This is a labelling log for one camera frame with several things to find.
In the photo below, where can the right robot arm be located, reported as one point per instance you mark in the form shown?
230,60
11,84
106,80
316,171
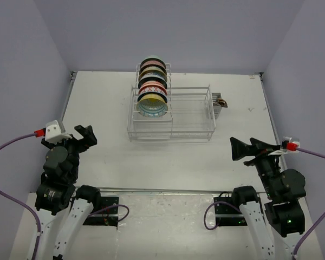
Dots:
278,225

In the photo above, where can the brown utensil in holder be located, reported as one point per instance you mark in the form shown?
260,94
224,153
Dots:
222,103

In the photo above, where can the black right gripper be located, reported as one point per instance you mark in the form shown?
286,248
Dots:
239,149

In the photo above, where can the yellow blue patterned bowl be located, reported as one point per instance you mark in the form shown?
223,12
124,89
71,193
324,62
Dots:
152,109

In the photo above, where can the white wire dish rack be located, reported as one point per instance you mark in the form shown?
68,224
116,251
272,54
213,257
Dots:
189,113

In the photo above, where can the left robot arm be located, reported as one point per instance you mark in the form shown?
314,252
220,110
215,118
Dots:
60,206

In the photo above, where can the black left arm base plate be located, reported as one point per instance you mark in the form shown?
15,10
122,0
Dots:
104,218

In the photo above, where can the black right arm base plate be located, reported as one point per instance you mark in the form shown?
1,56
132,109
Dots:
227,216

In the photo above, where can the orange floral patterned bowl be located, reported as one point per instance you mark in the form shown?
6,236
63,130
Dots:
152,87

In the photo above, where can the yellow flower leaf bowl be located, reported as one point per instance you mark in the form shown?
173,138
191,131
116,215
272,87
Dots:
153,70

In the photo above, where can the grey cutlery holder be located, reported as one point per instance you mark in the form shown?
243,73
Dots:
216,105

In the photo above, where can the blue triangle patterned bowl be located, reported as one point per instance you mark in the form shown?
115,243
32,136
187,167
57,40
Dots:
152,97

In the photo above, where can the mint green bowl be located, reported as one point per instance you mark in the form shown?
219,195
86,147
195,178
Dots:
152,57

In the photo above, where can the pink patterned bowl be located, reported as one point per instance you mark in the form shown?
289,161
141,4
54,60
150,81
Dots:
152,62

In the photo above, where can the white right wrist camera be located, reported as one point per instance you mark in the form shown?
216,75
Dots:
288,145

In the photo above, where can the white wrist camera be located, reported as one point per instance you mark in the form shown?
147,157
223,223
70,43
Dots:
288,145
55,132

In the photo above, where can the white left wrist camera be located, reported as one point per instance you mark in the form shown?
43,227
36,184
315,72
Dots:
55,132

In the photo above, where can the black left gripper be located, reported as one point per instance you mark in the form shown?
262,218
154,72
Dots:
90,139

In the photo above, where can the blue white floral bowl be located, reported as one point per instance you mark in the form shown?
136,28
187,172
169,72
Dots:
152,78

